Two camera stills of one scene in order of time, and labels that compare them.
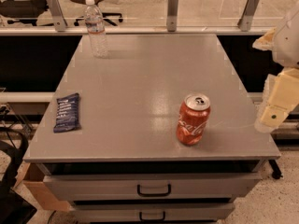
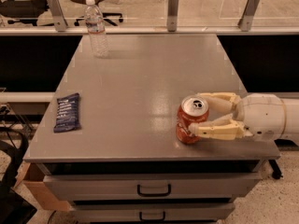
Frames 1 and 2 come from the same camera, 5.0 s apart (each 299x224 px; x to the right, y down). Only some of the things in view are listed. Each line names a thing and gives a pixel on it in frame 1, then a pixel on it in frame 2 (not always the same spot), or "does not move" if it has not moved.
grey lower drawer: x=156 y=213 does not move
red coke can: x=192 y=119 does not move
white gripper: x=289 y=44 -> x=261 y=116
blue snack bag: x=67 y=113 does not move
